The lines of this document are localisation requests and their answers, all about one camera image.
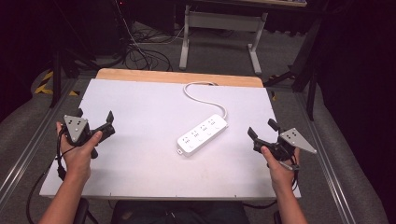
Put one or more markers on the person's right hand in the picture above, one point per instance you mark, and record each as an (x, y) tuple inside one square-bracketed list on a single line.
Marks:
[(280, 174)]

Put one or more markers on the white power strip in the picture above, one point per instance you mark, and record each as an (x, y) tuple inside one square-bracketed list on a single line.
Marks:
[(202, 135)]

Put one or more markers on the black metal stand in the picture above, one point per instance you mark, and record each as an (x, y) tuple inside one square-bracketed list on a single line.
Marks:
[(56, 74), (306, 68)]

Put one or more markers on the person's left hand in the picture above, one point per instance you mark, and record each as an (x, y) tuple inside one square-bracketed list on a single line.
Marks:
[(77, 157)]

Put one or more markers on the aluminium floor rail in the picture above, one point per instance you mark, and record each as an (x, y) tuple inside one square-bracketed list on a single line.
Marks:
[(28, 152), (330, 161)]

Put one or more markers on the yellow black floor tape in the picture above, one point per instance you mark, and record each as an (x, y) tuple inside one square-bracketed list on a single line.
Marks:
[(43, 88)]

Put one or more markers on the white metal desk frame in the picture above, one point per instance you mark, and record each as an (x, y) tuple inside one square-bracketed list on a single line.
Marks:
[(221, 20)]

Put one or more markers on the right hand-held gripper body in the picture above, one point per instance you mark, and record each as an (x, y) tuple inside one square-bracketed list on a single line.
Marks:
[(294, 139)]

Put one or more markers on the person's dark trousers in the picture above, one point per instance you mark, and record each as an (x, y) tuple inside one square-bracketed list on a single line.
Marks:
[(180, 213)]

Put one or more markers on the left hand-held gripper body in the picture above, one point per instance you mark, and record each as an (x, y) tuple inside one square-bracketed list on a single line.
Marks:
[(75, 128)]

